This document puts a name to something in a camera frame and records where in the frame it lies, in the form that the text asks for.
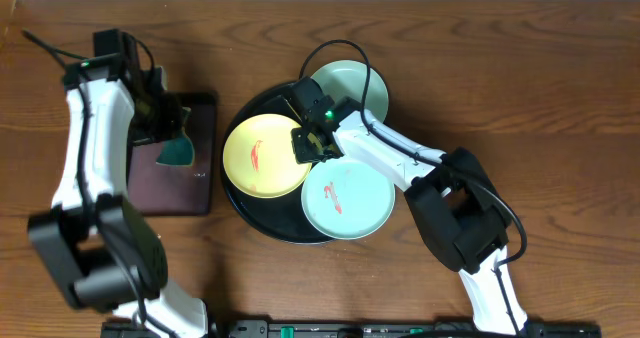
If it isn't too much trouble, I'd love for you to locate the yellow plate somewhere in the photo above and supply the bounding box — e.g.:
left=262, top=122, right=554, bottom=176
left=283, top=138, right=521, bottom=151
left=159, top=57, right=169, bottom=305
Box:
left=222, top=114, right=312, bottom=199

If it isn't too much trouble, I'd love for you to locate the light blue plate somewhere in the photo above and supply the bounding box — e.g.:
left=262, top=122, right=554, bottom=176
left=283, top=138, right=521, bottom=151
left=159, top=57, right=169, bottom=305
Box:
left=301, top=157, right=395, bottom=240
left=311, top=60, right=389, bottom=121

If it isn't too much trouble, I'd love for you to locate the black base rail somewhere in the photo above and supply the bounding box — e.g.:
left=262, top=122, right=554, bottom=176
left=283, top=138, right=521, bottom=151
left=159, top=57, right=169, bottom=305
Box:
left=99, top=318, right=604, bottom=338

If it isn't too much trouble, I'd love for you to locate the round black tray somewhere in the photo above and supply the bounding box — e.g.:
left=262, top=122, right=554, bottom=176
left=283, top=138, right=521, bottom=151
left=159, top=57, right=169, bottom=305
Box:
left=221, top=83, right=334, bottom=244

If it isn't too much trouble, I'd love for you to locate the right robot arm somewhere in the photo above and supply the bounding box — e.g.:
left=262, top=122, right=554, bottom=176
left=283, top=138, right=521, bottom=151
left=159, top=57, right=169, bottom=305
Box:
left=285, top=77, right=528, bottom=337

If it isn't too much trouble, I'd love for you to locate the rectangular black sponge tray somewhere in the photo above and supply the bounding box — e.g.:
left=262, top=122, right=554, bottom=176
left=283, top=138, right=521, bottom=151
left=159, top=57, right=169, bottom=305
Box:
left=127, top=92, right=217, bottom=216

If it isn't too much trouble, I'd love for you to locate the green sponge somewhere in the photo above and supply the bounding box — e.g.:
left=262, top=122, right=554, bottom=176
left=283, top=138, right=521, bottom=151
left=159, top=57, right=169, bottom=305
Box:
left=156, top=107, right=195, bottom=167

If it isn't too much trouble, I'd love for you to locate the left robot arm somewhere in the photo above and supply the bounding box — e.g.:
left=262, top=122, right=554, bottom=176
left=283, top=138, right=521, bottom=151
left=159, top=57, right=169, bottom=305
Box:
left=22, top=29, right=210, bottom=337

